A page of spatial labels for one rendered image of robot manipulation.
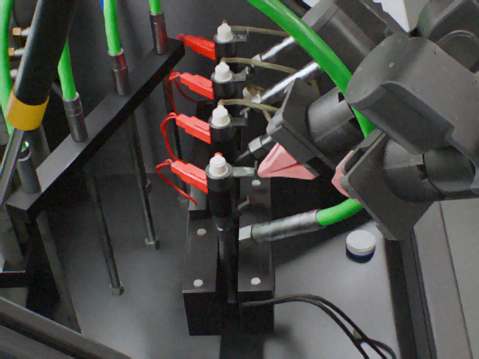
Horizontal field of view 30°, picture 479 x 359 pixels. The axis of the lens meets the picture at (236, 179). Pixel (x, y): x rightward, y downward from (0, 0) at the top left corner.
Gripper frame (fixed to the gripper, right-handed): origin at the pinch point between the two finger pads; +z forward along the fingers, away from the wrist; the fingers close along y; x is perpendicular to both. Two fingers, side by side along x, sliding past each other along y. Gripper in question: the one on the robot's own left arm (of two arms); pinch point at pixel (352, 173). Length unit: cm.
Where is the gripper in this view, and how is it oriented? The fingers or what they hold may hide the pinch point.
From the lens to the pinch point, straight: 77.3
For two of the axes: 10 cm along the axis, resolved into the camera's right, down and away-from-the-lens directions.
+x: 6.5, 7.3, 2.2
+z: -3.8, 0.6, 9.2
